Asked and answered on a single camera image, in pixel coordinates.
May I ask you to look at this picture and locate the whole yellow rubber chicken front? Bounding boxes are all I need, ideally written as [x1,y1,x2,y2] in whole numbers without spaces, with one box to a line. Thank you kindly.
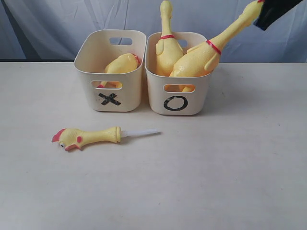
[155,0,184,76]

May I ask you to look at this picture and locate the blue-grey backdrop curtain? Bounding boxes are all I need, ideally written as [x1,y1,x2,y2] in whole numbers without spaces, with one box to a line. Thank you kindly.
[0,0,307,63]

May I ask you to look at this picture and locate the severed rubber chicken head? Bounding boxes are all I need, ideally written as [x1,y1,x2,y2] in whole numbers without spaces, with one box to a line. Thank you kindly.
[51,126,160,151]

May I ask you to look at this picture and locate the headless yellow rubber chicken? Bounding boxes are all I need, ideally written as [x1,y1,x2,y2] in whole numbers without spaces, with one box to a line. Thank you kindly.
[97,53,141,89]

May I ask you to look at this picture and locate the whole yellow rubber chicken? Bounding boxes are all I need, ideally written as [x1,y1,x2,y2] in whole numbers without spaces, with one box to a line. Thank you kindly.
[170,0,264,77]
[155,0,184,76]

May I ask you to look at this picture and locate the cream bin marked X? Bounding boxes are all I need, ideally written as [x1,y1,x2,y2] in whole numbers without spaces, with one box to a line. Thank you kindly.
[74,29,147,112]

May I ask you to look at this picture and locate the cream bin marked O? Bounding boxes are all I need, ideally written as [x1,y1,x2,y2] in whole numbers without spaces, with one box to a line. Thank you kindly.
[145,32,211,115]

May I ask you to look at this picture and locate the whole yellow rubber chicken back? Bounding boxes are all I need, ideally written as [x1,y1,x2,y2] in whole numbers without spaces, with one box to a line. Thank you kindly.
[170,0,264,77]

